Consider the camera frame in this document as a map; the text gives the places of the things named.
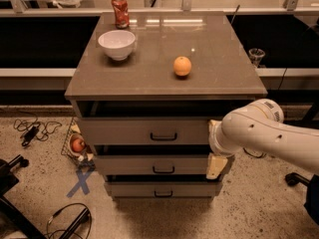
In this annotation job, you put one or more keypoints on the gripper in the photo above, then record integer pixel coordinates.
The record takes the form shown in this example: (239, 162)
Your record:
(213, 139)

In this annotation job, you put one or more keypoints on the grey top drawer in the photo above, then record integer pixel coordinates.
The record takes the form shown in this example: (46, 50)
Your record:
(144, 131)

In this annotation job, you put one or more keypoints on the grey drawer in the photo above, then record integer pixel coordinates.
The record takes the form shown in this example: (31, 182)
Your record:
(144, 131)
(163, 189)
(152, 164)

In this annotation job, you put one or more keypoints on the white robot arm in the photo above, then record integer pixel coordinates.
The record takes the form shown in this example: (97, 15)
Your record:
(259, 126)

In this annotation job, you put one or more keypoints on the grey drawer cabinet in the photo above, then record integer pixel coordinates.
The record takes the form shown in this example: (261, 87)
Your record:
(145, 87)

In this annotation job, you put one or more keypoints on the grey bottom drawer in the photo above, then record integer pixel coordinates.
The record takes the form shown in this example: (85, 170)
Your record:
(163, 189)

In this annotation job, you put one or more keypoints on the grey middle drawer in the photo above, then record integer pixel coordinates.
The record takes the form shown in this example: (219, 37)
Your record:
(152, 164)

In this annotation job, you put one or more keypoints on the black chair leg right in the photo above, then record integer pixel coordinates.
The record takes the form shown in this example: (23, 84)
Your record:
(294, 178)

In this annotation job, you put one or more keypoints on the orange fruit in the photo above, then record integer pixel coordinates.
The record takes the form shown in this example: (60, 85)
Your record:
(182, 66)

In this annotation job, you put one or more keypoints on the clear glass cup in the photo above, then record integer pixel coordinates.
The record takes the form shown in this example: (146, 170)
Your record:
(256, 55)

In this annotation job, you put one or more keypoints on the blue tape cross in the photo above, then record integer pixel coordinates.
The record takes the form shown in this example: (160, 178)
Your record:
(81, 184)

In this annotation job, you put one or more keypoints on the red apple in basket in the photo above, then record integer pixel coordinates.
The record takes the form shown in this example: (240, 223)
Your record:
(77, 145)

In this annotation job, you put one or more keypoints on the white ceramic bowl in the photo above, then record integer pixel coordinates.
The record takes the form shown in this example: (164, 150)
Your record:
(117, 44)

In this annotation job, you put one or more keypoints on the crushed red soda can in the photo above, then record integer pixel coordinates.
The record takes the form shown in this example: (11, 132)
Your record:
(121, 13)

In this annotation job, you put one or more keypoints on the wire basket on floor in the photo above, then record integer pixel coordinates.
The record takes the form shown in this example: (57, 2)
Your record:
(80, 159)

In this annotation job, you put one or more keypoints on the black power adapter with cable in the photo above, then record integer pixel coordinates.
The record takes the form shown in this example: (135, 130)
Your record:
(32, 128)

